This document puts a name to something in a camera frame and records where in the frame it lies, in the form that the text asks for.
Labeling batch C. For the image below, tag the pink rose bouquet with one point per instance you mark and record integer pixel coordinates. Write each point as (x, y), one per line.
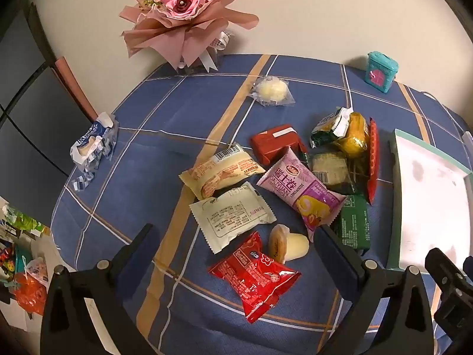
(181, 7)

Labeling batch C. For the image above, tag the small red packet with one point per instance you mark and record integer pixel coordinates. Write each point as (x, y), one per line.
(275, 142)

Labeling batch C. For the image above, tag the cream and orange packet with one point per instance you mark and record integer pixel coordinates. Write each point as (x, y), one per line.
(218, 173)

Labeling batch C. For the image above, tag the brown wooden board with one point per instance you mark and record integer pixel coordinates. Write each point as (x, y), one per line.
(72, 81)

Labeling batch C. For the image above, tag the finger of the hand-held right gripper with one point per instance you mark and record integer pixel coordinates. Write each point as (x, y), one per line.
(445, 271)

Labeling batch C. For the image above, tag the dark green packet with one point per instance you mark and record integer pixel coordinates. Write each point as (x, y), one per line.
(353, 225)

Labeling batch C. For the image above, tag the yellow packet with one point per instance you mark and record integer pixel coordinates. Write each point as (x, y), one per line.
(354, 137)

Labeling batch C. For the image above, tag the red snack packet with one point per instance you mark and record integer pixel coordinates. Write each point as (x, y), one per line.
(255, 277)

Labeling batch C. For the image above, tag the teal house-shaped box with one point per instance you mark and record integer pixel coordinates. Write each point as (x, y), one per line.
(380, 72)

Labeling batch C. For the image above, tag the blue plaid tablecloth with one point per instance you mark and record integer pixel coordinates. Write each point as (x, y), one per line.
(166, 118)

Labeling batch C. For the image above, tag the orange plastic bag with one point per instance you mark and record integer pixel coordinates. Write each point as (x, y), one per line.
(29, 292)

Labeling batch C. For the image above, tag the jelly cup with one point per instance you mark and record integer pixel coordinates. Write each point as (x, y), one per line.
(292, 246)

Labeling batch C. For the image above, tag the green-rimmed white box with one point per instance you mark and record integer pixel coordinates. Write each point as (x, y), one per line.
(428, 199)

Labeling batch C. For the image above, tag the clear-wrapped rice cake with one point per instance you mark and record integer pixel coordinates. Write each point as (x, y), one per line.
(330, 168)

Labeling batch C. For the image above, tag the colourful clutter pile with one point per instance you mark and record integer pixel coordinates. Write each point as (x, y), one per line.
(20, 223)

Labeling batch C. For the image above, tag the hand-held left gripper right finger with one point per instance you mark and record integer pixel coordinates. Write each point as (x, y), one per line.
(332, 259)

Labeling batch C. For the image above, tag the red and gold long packet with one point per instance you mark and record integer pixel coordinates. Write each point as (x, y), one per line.
(373, 162)

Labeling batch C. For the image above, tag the dark grey cabinet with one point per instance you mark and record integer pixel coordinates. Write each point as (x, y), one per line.
(29, 100)

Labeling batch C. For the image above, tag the clear-wrapped white pastry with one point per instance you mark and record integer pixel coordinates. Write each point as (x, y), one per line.
(271, 90)

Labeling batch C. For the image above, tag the pink cake roll packet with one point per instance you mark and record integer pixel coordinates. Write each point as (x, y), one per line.
(295, 185)

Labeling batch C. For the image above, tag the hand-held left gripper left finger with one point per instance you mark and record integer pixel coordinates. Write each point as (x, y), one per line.
(146, 246)

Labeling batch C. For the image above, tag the blue and white wrapper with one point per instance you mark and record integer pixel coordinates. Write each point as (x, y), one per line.
(92, 144)

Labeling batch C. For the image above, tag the green and white packet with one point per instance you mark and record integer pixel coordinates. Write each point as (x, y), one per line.
(327, 129)

